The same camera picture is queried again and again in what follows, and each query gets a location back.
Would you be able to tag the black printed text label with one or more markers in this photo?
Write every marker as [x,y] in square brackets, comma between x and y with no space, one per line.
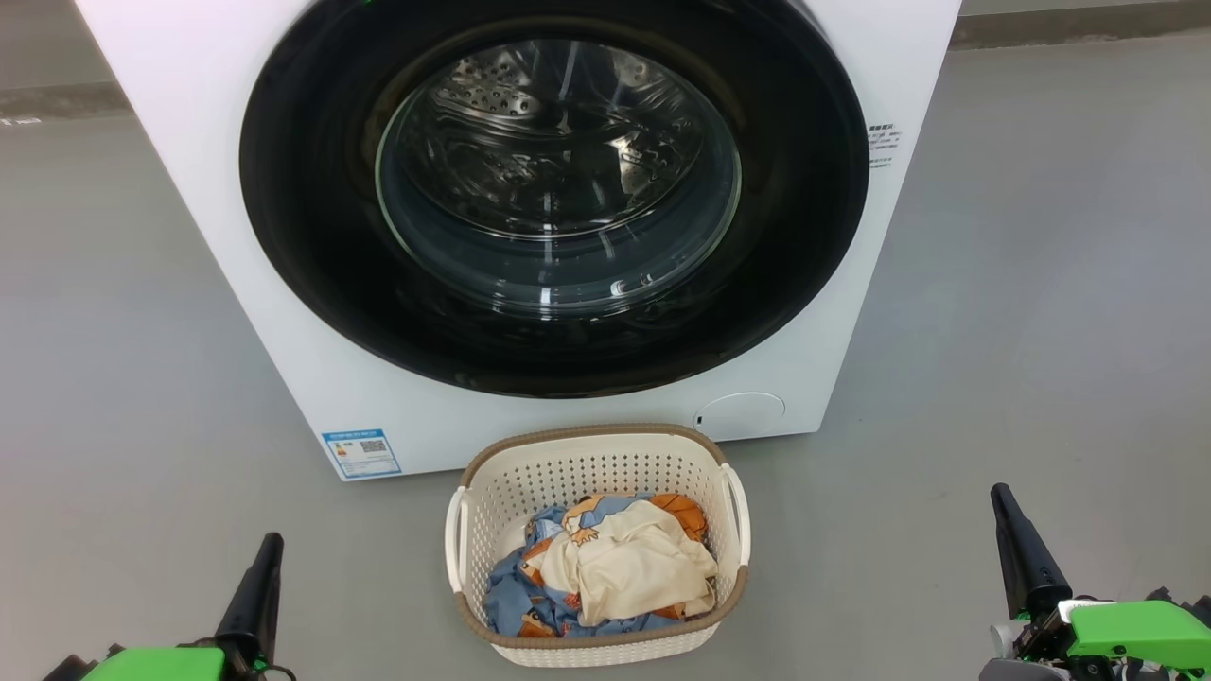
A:
[883,142]

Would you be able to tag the round white filter cover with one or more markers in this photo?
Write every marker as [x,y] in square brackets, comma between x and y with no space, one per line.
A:
[743,416]

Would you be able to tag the cream perforated laundry basket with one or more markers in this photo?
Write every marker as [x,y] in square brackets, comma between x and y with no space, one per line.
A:
[587,463]

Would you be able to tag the bear print garment cream inside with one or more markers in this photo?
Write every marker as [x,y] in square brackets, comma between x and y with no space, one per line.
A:
[634,567]

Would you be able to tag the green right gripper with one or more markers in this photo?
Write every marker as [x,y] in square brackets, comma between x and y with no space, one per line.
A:
[1135,634]

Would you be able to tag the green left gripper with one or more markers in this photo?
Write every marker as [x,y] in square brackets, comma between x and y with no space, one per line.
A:
[161,664]

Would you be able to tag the blue energy label sticker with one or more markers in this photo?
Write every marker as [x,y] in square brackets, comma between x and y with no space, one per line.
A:
[359,454]

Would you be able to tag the blue bear print garment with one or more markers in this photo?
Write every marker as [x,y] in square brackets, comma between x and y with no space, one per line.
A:
[511,586]

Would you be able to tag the white front-load washing machine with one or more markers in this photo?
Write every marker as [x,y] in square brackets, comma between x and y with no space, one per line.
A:
[426,426]

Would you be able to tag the black round glass washer door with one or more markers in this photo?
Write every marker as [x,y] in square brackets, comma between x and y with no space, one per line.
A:
[312,236]

